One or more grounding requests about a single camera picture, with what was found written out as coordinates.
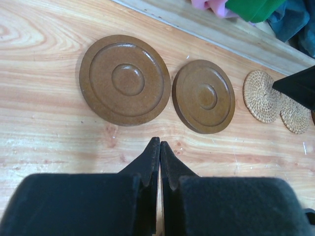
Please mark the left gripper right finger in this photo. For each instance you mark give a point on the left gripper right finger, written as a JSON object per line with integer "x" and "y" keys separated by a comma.
{"x": 172, "y": 169}

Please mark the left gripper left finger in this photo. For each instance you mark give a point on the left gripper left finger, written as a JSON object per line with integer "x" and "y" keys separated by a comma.
{"x": 146, "y": 166}

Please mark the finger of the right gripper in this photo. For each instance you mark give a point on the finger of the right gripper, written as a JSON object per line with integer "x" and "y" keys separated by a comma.
{"x": 299, "y": 87}

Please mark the woven rattan coaster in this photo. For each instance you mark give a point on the woven rattan coaster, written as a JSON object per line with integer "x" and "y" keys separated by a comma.
{"x": 295, "y": 116}
{"x": 262, "y": 101}

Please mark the brown wooden coaster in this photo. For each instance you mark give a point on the brown wooden coaster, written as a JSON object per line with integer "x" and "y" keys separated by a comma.
{"x": 124, "y": 80}
{"x": 203, "y": 97}

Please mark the wooden clothes rack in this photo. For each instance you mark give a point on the wooden clothes rack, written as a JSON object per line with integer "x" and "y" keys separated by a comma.
{"x": 236, "y": 36}

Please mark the blue crumpled cloth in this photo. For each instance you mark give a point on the blue crumpled cloth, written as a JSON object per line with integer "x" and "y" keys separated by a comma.
{"x": 295, "y": 19}

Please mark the pink shirt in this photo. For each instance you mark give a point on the pink shirt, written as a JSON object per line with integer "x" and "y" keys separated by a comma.
{"x": 216, "y": 6}

